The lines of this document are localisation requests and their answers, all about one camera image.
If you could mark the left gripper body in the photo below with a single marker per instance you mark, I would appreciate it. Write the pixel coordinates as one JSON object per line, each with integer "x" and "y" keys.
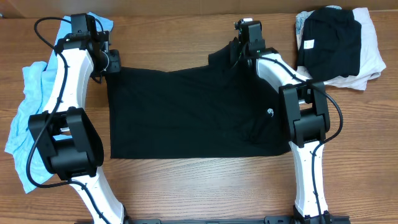
{"x": 112, "y": 62}

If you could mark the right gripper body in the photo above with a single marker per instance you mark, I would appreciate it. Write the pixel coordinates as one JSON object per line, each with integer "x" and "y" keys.
{"x": 239, "y": 55}

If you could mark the black t-shirt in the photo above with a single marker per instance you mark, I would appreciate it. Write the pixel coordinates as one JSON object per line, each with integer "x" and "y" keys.
{"x": 222, "y": 109}

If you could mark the light blue t-shirt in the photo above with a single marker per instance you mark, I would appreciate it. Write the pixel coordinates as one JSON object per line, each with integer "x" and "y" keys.
{"x": 39, "y": 79}

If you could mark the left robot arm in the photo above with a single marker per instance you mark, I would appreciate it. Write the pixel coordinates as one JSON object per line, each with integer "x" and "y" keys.
{"x": 67, "y": 150}

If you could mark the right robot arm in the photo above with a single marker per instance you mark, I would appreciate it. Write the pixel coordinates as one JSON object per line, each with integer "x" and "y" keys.
{"x": 305, "y": 119}

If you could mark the folded black garment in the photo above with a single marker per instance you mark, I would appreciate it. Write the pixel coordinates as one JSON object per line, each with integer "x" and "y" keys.
{"x": 331, "y": 44}

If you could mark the folded white garment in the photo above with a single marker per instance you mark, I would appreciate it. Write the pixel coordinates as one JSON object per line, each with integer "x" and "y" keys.
{"x": 371, "y": 63}

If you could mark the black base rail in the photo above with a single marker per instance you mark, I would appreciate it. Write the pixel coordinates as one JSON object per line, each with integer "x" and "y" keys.
{"x": 265, "y": 220}

